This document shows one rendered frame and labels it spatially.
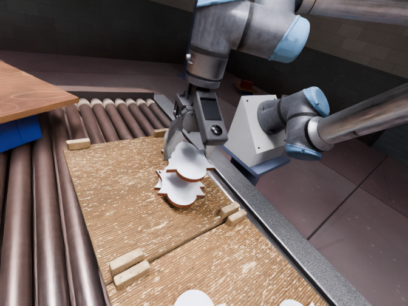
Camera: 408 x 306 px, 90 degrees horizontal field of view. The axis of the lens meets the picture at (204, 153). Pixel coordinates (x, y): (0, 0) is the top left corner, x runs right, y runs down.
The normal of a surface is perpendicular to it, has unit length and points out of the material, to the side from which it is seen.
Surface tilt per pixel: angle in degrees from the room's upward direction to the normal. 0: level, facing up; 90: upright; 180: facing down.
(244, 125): 90
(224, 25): 94
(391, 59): 90
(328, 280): 0
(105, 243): 0
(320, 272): 0
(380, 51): 90
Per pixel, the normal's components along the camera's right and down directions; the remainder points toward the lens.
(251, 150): -0.77, 0.19
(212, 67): 0.26, 0.60
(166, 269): 0.24, -0.80
